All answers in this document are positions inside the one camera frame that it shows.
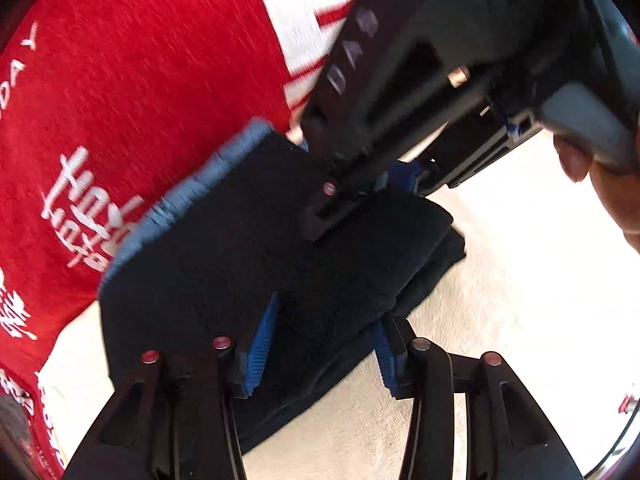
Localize person's right hand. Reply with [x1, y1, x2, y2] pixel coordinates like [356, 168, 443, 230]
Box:
[553, 134, 640, 252]

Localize red blanket white characters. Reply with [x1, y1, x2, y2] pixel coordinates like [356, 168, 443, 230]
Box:
[1, 0, 354, 479]

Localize black pants blue patterned waistband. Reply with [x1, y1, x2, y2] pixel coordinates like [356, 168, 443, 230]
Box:
[99, 120, 464, 451]

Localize cream sofa seat cover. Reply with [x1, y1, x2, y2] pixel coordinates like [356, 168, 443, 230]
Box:
[37, 123, 640, 480]

